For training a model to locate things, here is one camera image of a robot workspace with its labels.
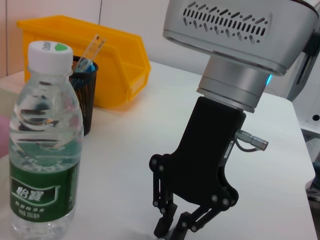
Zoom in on black mesh pen holder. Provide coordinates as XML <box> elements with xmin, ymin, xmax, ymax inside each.
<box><xmin>67</xmin><ymin>55</ymin><xmax>100</xmax><ymax>137</ymax></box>

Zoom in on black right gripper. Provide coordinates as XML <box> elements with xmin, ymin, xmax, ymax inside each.
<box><xmin>149</xmin><ymin>96</ymin><xmax>247</xmax><ymax>240</ymax></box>

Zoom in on clear water bottle green label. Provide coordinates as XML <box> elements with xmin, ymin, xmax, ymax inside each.
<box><xmin>8</xmin><ymin>41</ymin><xmax>85</xmax><ymax>236</ymax></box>

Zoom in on yellow plastic bin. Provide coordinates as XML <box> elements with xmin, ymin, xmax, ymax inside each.
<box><xmin>16</xmin><ymin>14</ymin><xmax>151</xmax><ymax>110</ymax></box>

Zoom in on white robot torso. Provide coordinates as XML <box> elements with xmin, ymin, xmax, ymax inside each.
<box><xmin>286</xmin><ymin>0</ymin><xmax>320</xmax><ymax>163</ymax></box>

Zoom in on clear plastic ruler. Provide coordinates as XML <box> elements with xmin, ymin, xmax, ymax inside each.
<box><xmin>74</xmin><ymin>34</ymin><xmax>107</xmax><ymax>73</ymax></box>

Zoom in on blue scissors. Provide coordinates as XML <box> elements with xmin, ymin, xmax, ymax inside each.
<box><xmin>79</xmin><ymin>58</ymin><xmax>97</xmax><ymax>74</ymax></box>

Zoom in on right wrist cable connector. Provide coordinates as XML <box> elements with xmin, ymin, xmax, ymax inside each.
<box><xmin>234</xmin><ymin>129</ymin><xmax>270</xmax><ymax>153</ymax></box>

